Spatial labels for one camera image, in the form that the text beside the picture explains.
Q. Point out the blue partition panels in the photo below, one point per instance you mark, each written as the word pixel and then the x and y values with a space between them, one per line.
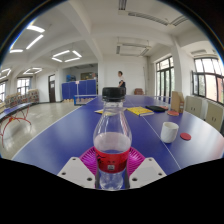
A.
pixel 78 89

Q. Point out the black paddle case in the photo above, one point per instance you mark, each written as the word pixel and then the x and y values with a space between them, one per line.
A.
pixel 155 108

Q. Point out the white cabinet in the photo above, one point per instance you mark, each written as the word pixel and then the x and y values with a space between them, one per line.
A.
pixel 214 116
pixel 193 106

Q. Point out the blue table with red legs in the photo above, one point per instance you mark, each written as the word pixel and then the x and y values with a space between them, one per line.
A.
pixel 13 111

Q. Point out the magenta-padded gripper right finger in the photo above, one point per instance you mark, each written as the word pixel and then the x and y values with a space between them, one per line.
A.
pixel 146 171

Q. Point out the round red coaster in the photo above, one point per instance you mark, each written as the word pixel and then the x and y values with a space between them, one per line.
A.
pixel 185 136

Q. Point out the ceiling light strips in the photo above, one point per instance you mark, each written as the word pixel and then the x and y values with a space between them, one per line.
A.
pixel 35 41

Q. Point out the large black-framed window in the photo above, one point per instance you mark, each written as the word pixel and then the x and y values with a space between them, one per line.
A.
pixel 210 81

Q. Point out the small distant window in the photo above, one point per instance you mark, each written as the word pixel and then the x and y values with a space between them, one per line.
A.
pixel 23 86

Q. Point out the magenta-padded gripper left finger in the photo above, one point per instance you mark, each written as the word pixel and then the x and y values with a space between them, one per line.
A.
pixel 76 171

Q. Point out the person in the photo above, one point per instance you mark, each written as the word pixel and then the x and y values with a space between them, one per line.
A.
pixel 121 81

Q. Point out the brown armchair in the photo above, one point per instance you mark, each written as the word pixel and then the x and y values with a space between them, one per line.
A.
pixel 138 91

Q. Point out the ceiling air conditioner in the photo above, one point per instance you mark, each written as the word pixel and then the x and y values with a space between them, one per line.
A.
pixel 133 50

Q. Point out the brown cardboard box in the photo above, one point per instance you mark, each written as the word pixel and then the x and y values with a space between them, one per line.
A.
pixel 177 101

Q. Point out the tall black-framed window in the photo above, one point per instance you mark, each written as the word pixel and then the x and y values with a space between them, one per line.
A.
pixel 165 78

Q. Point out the white mug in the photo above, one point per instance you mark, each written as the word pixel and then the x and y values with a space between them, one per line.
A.
pixel 169 132

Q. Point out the small blue and yellow book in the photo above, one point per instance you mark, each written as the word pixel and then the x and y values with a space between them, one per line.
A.
pixel 99 111

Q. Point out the dark door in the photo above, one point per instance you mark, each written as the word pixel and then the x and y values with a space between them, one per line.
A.
pixel 52 88

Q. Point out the clear red-labelled water bottle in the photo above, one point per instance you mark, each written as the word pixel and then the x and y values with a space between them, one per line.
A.
pixel 111 146

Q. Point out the red table tennis paddle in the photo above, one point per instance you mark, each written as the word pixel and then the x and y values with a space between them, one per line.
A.
pixel 164 108
pixel 173 113

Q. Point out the low bookshelf unit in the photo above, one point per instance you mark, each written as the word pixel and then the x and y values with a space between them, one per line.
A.
pixel 23 97

